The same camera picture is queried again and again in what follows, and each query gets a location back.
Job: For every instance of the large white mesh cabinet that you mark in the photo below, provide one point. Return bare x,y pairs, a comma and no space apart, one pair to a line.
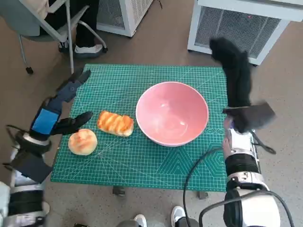
236,26

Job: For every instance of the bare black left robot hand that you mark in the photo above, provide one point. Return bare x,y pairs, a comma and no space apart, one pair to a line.
45,120

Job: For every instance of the white shoe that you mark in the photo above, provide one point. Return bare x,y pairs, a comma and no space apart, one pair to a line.
178,214
140,220

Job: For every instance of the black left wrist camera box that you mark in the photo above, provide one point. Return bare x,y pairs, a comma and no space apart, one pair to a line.
33,169

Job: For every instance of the person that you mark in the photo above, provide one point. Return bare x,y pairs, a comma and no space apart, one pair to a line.
86,30

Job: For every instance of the metal table bracket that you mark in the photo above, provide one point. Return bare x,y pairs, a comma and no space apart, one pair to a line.
118,191
203,195

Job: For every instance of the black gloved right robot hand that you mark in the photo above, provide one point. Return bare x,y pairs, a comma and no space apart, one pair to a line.
237,75

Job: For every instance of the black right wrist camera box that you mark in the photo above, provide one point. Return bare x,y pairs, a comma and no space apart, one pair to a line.
255,116

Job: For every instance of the grey office chair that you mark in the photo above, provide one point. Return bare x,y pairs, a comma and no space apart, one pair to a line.
23,21

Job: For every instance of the small white mesh cabinet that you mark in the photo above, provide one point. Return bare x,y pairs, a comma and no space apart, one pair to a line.
127,14

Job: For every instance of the long striped toy bread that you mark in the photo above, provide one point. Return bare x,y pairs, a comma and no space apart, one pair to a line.
116,123

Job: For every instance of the green cutting mat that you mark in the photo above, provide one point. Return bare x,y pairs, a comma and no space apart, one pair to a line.
132,163

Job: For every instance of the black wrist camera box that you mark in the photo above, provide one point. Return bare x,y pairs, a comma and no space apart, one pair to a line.
255,116
33,169

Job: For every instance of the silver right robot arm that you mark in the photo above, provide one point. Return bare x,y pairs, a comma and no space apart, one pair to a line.
241,163

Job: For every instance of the pink bowl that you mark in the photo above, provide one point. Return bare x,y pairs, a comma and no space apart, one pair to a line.
171,113

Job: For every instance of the round toy bread bun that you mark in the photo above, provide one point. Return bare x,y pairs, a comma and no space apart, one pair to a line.
82,142

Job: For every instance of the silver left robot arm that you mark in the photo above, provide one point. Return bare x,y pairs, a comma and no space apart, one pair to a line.
23,201

